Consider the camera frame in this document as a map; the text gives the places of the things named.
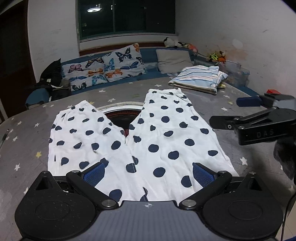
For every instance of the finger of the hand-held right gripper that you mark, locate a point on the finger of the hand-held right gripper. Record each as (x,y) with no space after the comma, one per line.
(222,122)
(248,101)

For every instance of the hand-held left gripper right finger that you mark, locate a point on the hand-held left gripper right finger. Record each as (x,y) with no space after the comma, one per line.
(203,176)

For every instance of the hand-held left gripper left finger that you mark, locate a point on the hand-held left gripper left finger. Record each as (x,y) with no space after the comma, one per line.
(93,175)

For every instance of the white polka dot pants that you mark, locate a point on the white polka dot pants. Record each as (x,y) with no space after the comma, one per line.
(161,139)

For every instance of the person's right hand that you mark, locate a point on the person's right hand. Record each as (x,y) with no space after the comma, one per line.
(286,155)

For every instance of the red box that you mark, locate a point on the red box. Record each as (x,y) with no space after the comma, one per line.
(274,92)

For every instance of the small yellow toy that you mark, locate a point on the small yellow toy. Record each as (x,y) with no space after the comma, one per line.
(221,85)

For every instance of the clear plastic storage box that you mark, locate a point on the clear plastic storage box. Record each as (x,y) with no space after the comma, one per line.
(235,71)

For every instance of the folded striped cloth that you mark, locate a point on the folded striped cloth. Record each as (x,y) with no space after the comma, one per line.
(196,77)

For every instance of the yellow green plush toy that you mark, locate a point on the yellow green plush toy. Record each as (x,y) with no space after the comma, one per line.
(216,56)

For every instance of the round induction cooktop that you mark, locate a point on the round induction cooktop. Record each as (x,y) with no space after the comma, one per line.
(122,117)

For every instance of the pink orange plush toy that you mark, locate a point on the pink orange plush toy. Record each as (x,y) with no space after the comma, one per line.
(192,47)

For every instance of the grey pillow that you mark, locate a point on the grey pillow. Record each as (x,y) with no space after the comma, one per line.
(173,60)

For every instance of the dark grey garment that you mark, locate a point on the dark grey garment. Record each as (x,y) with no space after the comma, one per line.
(61,91)

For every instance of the black and white plush toy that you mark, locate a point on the black and white plush toy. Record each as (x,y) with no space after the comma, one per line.
(171,42)

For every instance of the black pen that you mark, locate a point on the black pen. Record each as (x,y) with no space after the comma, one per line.
(4,136)

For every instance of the blue sofa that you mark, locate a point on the blue sofa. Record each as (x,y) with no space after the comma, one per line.
(150,54)

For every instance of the butterfly print pillow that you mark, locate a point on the butterfly print pillow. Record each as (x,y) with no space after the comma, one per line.
(81,74)
(122,62)

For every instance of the black bag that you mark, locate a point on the black bag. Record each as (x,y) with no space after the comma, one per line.
(49,74)

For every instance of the dark wooden door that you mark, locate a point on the dark wooden door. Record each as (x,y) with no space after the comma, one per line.
(16,58)

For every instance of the dark window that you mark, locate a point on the dark window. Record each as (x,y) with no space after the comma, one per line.
(127,18)

